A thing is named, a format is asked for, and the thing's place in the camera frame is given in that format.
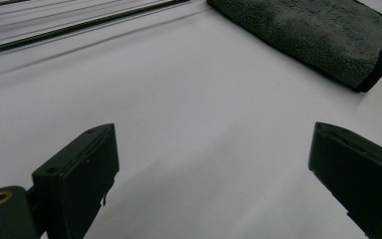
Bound black wire rack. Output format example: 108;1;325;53
0;0;191;52

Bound dark grey towel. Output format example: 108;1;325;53
206;0;382;94

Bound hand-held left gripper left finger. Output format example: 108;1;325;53
32;122;120;239

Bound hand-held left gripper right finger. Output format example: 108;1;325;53
307;121;382;239

